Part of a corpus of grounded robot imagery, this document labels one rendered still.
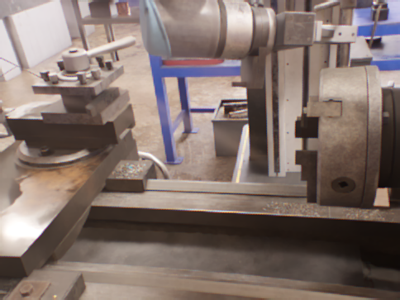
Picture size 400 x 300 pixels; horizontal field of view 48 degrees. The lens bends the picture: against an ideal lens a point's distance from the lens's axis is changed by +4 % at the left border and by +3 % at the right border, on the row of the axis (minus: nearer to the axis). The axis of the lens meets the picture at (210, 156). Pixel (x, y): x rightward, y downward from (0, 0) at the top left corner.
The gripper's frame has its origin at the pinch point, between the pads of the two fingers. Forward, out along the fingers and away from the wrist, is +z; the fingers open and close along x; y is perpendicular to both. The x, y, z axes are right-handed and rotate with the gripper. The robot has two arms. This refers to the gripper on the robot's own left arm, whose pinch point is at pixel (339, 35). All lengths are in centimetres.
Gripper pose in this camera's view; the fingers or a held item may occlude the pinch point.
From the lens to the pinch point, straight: 83.1
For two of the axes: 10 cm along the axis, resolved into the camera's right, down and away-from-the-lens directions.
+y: 0.2, -9.9, -1.7
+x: -2.7, -1.7, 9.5
